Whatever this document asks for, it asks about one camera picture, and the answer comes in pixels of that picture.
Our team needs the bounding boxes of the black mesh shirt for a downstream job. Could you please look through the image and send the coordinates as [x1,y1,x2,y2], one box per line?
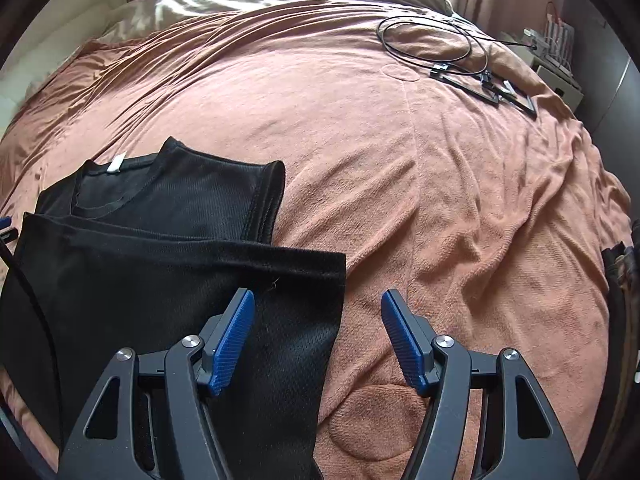
[1,139,346,479]

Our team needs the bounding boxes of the stack of dark folded clothes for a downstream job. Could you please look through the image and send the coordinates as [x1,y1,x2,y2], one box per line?
[602,219,639,346]

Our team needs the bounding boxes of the black coiled cable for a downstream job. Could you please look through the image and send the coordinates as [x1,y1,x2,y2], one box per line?
[375,14,490,77]

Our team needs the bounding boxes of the black frame device on bed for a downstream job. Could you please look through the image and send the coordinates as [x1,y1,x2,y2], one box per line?
[430,63,538,120]

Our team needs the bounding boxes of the white bedside nightstand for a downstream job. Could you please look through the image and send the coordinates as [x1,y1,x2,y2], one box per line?
[520,28,584,112]

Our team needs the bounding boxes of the items on nightstand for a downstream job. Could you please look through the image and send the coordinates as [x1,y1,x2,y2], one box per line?
[523,1,575,70]

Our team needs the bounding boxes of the salmon terry bed blanket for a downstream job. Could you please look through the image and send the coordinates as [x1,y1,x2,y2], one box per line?
[1,0,630,479]

